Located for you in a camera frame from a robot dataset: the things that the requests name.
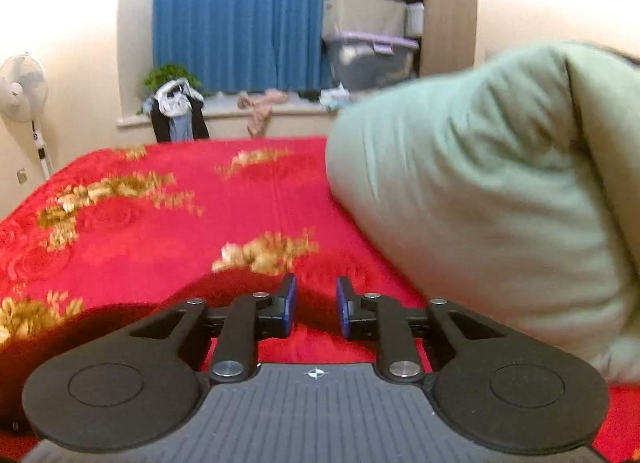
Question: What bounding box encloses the pale green pillow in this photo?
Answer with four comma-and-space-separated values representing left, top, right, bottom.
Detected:
325, 42, 640, 385

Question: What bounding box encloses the beige cloth on windowsill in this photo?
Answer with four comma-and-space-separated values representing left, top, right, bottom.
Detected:
237, 89, 291, 139

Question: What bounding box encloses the white standing fan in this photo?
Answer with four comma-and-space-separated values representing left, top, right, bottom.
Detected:
0, 52, 54, 181

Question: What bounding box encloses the wooden wardrobe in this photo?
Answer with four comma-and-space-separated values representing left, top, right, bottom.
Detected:
370, 0, 479, 78

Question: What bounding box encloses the beige storage box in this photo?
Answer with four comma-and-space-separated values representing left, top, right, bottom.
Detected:
322, 0, 409, 40

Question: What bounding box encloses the red floral blanket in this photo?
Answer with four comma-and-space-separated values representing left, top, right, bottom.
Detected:
0, 136, 640, 463

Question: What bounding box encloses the pile of clothes on chair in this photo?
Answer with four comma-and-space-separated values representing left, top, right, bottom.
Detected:
141, 77, 211, 144

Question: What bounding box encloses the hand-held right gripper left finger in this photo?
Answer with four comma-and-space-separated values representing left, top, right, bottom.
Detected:
127, 273, 299, 384

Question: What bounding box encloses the grey storage bin purple lid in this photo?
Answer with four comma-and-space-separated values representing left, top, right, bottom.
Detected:
322, 31, 420, 92

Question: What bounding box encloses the green potted plant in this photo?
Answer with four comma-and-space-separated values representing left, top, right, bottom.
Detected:
144, 63, 201, 94

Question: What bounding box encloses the blue curtain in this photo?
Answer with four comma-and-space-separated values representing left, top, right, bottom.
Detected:
152, 0, 392, 94

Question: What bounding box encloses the pale blue cloth on windowsill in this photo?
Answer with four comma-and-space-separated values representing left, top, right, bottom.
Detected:
318, 84, 354, 111

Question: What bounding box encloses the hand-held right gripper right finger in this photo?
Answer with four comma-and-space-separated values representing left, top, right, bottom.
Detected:
336, 275, 507, 384

